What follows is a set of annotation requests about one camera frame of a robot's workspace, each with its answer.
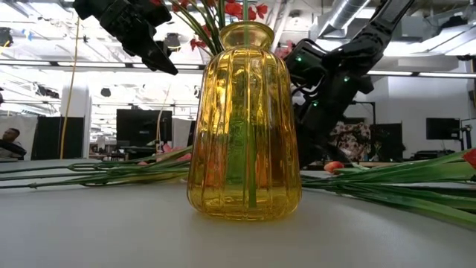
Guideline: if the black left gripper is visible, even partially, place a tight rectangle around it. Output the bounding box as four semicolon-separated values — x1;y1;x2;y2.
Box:
73;0;179;75

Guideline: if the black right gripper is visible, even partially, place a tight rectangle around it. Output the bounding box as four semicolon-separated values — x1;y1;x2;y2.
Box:
284;39;375;167

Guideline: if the orange artificial tulip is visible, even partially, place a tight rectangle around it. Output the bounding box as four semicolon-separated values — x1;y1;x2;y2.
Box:
323;160;369;176

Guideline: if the yellow ribbed glass vase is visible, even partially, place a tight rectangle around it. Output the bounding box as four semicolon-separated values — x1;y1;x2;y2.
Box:
187;20;303;221

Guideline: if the floral patterned cloth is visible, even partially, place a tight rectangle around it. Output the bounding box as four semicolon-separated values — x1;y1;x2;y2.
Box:
329;121;372;162

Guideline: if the ceiling light strip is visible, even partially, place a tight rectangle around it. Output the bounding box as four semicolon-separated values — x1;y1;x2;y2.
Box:
55;61;205;71
366;70;476;79

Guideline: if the black square screen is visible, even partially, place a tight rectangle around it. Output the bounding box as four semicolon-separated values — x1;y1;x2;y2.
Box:
371;122;404;160

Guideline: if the large black computer monitor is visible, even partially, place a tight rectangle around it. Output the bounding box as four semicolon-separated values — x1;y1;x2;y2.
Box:
116;109;173;148

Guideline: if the dark office desk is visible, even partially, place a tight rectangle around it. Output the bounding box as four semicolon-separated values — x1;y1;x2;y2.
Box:
413;149;457;160

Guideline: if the small black monitor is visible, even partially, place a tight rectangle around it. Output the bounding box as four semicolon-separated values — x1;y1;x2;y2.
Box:
425;118;461;141

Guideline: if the black partition panel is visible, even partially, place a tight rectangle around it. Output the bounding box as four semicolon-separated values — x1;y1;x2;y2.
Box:
31;116;86;160

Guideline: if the dome ceiling camera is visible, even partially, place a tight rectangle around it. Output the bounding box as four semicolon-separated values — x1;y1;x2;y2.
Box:
163;32;184;52

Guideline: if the thin beige hanging cable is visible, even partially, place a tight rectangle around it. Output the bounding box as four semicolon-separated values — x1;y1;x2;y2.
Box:
155;83;173;162

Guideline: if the yellow cable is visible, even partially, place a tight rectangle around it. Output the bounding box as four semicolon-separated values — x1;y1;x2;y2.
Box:
59;16;81;160

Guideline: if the silver ventilation duct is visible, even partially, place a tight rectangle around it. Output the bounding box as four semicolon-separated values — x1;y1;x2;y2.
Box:
324;0;373;31

